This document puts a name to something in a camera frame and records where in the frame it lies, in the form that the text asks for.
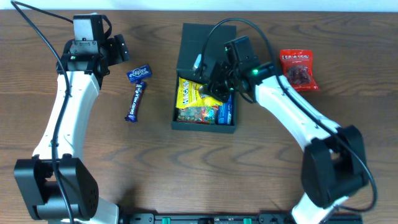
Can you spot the red Hacks candy bag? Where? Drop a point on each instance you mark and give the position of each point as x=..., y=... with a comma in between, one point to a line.
x=297, y=66

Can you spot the purple Dairy Milk bar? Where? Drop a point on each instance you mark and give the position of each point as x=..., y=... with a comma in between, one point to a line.
x=133, y=109

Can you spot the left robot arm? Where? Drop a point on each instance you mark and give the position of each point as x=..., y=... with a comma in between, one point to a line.
x=54, y=183

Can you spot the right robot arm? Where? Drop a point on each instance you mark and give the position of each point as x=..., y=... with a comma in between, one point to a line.
x=334, y=160

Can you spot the blue cookie pack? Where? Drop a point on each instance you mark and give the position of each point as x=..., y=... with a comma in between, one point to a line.
x=225, y=112

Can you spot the dark green open box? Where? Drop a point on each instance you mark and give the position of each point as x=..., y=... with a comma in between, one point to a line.
x=193, y=39

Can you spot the blue eclipse gum pack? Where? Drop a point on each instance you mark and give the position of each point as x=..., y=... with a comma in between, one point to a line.
x=139, y=73

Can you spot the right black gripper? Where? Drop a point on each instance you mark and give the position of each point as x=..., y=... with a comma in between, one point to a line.
x=216, y=83

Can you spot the Haribo worms candy bag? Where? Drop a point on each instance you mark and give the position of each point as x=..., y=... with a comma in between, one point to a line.
x=200, y=115

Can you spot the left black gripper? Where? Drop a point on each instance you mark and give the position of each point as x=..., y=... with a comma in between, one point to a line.
x=86, y=47

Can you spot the yellow Hacks candy bag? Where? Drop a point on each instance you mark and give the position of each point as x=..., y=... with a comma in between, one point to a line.
x=188, y=95

